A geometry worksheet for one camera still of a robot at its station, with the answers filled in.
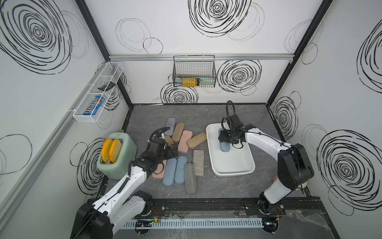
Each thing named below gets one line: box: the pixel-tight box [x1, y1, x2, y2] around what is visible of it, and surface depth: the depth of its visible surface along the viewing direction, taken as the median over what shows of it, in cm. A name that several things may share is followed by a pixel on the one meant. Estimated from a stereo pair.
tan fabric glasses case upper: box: [171, 122, 186, 143], surface depth 102 cm
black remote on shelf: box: [97, 81, 117, 92], surface depth 82 cm
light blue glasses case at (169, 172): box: [162, 157, 178, 187], surface depth 84 cm
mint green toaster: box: [96, 131, 138, 180], surface depth 75 cm
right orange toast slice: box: [109, 138, 122, 164], surface depth 73 cm
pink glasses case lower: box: [152, 159, 168, 179], surface depth 72 cm
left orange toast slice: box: [101, 138, 113, 164], surface depth 72 cm
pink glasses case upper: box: [178, 129, 193, 154], surface depth 98 cm
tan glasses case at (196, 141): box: [187, 132, 207, 149], surface depth 96 cm
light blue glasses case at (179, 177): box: [174, 155, 189, 184], surface depth 84 cm
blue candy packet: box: [83, 95, 106, 116], surface depth 72 cm
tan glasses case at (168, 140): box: [164, 135, 175, 147], surface depth 98 cm
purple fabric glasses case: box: [164, 117, 176, 138], surface depth 107 cm
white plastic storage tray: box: [205, 122, 256, 177], surface depth 92 cm
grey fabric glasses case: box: [184, 162, 197, 195], surface depth 80 cm
